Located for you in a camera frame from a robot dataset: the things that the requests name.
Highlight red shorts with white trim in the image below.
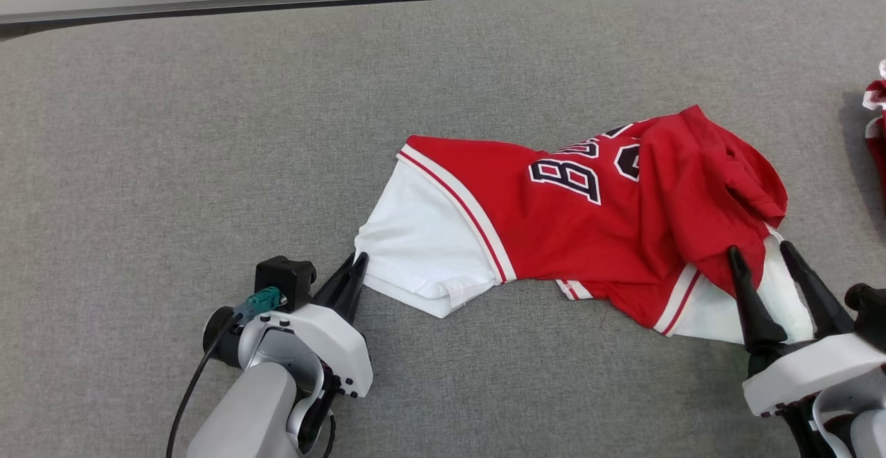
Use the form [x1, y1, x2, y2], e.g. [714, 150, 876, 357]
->
[861, 59, 886, 204]

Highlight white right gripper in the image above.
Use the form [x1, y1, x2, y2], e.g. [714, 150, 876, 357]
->
[727, 240, 886, 419]

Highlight teal plug left camera cable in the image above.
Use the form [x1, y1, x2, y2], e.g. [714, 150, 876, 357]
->
[165, 286, 285, 458]

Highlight red number 23 basketball jersey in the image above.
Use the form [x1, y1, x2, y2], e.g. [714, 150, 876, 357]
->
[354, 104, 815, 345]

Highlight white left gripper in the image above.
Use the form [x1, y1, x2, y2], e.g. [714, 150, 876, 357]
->
[237, 252, 375, 401]

